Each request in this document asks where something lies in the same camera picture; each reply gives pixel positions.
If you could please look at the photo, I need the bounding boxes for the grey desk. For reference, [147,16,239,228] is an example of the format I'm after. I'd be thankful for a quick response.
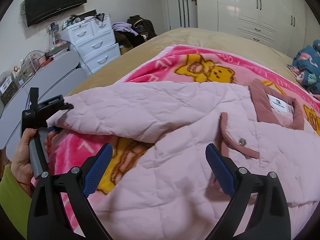
[0,50,87,160]

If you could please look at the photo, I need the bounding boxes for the green sleeve forearm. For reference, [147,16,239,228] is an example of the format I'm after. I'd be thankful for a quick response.
[1,165,31,239]

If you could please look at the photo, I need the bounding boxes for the white door with bags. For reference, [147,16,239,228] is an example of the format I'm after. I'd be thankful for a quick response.
[161,0,198,31]

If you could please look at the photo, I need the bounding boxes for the dark clothes pile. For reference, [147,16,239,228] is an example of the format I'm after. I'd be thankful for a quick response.
[112,15,157,48]

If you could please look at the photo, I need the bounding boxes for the beige bed cover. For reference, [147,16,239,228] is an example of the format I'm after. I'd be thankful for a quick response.
[69,28,298,95]

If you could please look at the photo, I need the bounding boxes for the person left hand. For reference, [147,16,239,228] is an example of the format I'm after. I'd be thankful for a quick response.
[10,128,37,196]

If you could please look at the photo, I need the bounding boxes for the white drawer cabinet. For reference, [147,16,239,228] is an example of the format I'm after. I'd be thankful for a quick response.
[61,14,120,76]

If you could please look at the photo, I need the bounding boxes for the blue flamingo print quilt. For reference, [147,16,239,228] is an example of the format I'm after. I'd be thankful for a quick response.
[287,40,320,100]

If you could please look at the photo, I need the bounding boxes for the pink quilted jacket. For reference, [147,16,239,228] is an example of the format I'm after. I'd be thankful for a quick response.
[48,80,319,239]

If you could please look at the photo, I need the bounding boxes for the white wardrobe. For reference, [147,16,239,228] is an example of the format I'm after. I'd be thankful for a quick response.
[197,0,306,57]

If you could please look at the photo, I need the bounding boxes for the pink cartoon bear blanket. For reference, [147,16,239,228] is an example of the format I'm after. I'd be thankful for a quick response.
[31,44,320,235]

